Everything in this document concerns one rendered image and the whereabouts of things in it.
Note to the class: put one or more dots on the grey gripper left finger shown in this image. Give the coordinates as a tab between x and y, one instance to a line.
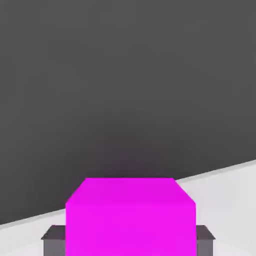
54	242

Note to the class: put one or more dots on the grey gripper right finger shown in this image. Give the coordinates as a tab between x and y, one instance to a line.
204	242

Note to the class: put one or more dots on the small magenta cube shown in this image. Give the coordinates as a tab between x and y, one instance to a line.
130	218

